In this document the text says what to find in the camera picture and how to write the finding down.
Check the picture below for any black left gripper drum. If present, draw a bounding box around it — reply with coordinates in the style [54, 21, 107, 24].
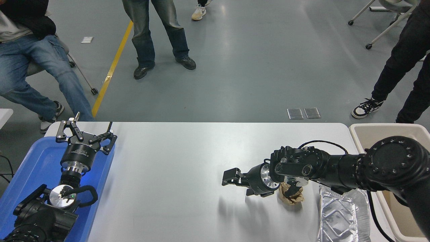
[60, 136, 101, 170]

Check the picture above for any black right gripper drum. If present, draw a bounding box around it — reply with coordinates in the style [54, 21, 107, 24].
[249, 164, 269, 197]

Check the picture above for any person in black trousers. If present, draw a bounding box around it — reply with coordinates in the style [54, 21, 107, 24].
[351, 0, 430, 124]

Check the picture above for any crumpled tan paper ball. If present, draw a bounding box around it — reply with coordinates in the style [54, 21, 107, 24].
[279, 181, 305, 205]

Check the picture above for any white side table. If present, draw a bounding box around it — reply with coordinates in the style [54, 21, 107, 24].
[0, 109, 14, 130]

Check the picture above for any thin black cable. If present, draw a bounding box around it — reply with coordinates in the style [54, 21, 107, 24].
[0, 155, 14, 184]

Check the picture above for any standing person with black shoes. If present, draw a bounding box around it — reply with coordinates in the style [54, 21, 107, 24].
[122, 0, 197, 80]

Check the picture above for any person with white shoes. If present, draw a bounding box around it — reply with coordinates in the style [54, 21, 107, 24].
[191, 0, 213, 21]

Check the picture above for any grey wheeled chair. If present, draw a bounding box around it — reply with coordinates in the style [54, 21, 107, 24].
[27, 34, 99, 95]

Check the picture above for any large pale bin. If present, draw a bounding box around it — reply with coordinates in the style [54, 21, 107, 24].
[349, 123, 430, 242]

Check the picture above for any seated person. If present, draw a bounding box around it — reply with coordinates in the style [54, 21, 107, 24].
[0, 0, 95, 133]

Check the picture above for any blue plastic tray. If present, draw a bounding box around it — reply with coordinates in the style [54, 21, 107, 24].
[0, 136, 116, 242]

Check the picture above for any silver foil tray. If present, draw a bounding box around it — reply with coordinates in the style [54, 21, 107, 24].
[318, 185, 372, 242]

